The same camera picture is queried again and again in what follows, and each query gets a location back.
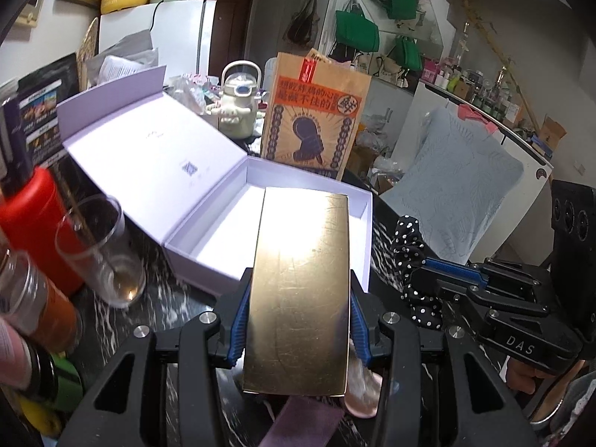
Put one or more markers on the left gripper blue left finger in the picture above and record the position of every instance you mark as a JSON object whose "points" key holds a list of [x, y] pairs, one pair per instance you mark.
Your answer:
{"points": [[238, 330]]}

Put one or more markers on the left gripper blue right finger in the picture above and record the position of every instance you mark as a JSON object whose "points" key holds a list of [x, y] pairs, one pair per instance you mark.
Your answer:
{"points": [[360, 332]]}

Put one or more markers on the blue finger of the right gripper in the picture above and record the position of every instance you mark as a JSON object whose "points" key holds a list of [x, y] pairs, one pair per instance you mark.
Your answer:
{"points": [[459, 271], [437, 299]]}

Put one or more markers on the cream hair claw clip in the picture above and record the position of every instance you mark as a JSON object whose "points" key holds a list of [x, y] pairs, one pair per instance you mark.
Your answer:
{"points": [[363, 388]]}

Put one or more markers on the gold rectangular box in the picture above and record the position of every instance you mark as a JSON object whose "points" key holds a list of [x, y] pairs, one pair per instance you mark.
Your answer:
{"points": [[298, 325]]}

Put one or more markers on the purple small box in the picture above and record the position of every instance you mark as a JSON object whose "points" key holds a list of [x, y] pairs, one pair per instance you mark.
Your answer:
{"points": [[303, 423]]}

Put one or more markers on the right hand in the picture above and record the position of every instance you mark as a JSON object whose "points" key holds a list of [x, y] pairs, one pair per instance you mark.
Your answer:
{"points": [[522, 377]]}

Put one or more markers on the light blue cushion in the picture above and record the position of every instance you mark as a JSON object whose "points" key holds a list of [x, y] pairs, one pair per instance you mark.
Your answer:
{"points": [[456, 184]]}

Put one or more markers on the green bottle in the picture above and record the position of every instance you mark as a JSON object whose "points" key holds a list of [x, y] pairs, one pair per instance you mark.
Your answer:
{"points": [[54, 381]]}

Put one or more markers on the lavender open gift box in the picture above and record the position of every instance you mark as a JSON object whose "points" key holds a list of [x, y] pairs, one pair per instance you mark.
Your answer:
{"points": [[190, 188]]}

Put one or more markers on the clear drinking glass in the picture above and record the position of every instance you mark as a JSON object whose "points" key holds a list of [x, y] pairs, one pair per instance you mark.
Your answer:
{"points": [[93, 239]]}

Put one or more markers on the orange spice jar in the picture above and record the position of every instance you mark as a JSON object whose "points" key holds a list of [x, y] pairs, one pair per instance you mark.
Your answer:
{"points": [[34, 306]]}

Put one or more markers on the brown fried chicken paper bag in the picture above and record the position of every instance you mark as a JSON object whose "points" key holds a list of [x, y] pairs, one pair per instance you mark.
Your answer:
{"points": [[314, 110]]}

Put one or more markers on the green tote bag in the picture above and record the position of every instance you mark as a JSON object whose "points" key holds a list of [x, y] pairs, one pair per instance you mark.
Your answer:
{"points": [[354, 30], [406, 54]]}

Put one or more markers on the red canister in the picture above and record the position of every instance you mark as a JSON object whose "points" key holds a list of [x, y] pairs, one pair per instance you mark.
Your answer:
{"points": [[29, 221]]}

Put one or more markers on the white cartoon water bottle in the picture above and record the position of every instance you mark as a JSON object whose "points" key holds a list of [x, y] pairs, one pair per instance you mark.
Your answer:
{"points": [[235, 113]]}

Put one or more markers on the black printed card stand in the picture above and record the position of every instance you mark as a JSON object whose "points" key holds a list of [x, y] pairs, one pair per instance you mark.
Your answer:
{"points": [[39, 94]]}

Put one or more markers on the brown door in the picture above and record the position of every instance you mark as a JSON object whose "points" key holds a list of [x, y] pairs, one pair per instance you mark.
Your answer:
{"points": [[229, 33]]}

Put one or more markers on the white refrigerator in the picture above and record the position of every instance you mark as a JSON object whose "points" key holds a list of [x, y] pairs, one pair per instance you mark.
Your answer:
{"points": [[181, 31]]}

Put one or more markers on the woven round mat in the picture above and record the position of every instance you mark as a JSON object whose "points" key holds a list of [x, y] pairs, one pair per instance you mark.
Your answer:
{"points": [[87, 50]]}

